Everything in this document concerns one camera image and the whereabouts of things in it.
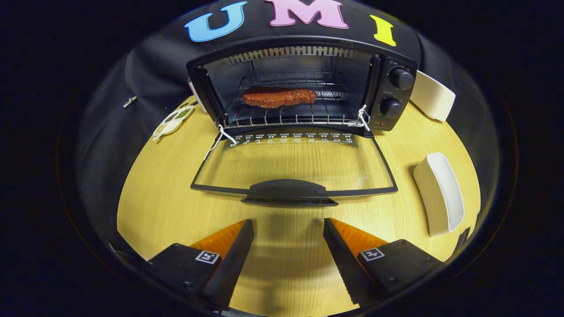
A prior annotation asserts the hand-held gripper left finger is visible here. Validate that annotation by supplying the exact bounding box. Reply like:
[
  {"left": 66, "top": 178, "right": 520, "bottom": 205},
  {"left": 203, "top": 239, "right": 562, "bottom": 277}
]
[{"left": 148, "top": 219, "right": 255, "bottom": 311}]

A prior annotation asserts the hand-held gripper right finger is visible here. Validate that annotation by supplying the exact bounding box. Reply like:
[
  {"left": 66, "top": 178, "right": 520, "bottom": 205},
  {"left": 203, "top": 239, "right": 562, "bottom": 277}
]
[{"left": 323, "top": 217, "right": 443, "bottom": 306}]

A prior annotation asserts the black toaster oven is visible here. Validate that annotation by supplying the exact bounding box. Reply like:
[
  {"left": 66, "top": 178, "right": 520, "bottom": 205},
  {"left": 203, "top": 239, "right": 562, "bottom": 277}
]
[{"left": 186, "top": 36, "right": 418, "bottom": 207}]

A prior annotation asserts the red-brown meat slice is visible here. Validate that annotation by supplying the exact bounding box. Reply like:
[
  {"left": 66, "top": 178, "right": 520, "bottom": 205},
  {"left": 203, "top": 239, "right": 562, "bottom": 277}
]
[{"left": 242, "top": 87, "right": 318, "bottom": 109}]

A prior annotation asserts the white toaster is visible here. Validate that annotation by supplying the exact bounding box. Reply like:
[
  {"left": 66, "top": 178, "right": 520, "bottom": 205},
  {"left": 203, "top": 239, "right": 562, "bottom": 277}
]
[{"left": 410, "top": 70, "right": 456, "bottom": 122}]

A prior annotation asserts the white rectangular tray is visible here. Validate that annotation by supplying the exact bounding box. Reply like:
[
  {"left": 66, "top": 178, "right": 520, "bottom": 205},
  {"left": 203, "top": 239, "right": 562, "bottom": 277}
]
[{"left": 413, "top": 152, "right": 465, "bottom": 237}]

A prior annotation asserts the white divided spice dish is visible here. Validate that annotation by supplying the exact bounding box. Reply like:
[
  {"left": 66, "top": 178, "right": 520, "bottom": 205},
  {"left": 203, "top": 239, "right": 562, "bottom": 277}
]
[{"left": 152, "top": 105, "right": 195, "bottom": 141}]

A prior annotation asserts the clear plastic bottle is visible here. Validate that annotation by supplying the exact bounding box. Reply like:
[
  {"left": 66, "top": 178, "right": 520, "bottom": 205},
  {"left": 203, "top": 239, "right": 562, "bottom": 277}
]
[{"left": 188, "top": 78, "right": 207, "bottom": 114}]

